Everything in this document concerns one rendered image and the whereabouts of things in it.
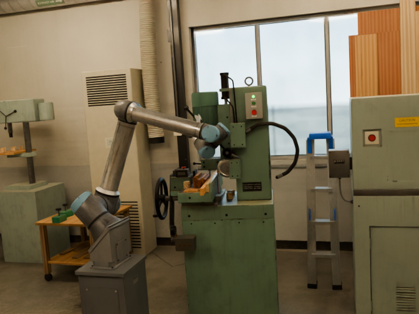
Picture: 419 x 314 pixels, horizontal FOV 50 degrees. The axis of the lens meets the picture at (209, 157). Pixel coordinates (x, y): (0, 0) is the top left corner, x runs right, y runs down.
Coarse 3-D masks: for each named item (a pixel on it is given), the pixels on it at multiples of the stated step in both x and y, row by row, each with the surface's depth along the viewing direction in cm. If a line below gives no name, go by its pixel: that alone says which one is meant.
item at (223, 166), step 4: (224, 160) 285; (228, 160) 284; (220, 164) 285; (224, 164) 285; (228, 164) 285; (220, 168) 286; (224, 168) 285; (228, 168) 285; (220, 172) 286; (224, 172) 286; (228, 172) 286; (224, 176) 286; (228, 176) 286
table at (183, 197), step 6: (222, 180) 330; (192, 186) 295; (216, 186) 298; (174, 192) 298; (180, 192) 279; (198, 192) 276; (216, 192) 296; (180, 198) 276; (186, 198) 276; (192, 198) 275; (198, 198) 275; (204, 198) 274; (210, 198) 274
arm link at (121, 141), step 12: (120, 120) 269; (120, 132) 270; (132, 132) 273; (120, 144) 271; (108, 156) 274; (120, 156) 272; (108, 168) 273; (120, 168) 275; (108, 180) 274; (96, 192) 276; (108, 192) 274; (108, 204) 272; (120, 204) 287
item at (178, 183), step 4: (172, 176) 304; (188, 176) 299; (172, 180) 299; (176, 180) 299; (180, 180) 299; (184, 180) 298; (188, 180) 298; (192, 180) 305; (172, 184) 300; (176, 184) 299; (180, 184) 299; (172, 188) 300; (176, 188) 300; (180, 188) 299
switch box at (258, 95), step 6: (246, 96) 274; (258, 96) 273; (246, 102) 275; (258, 102) 274; (246, 108) 275; (252, 108) 275; (258, 108) 274; (246, 114) 276; (252, 114) 275; (258, 114) 275
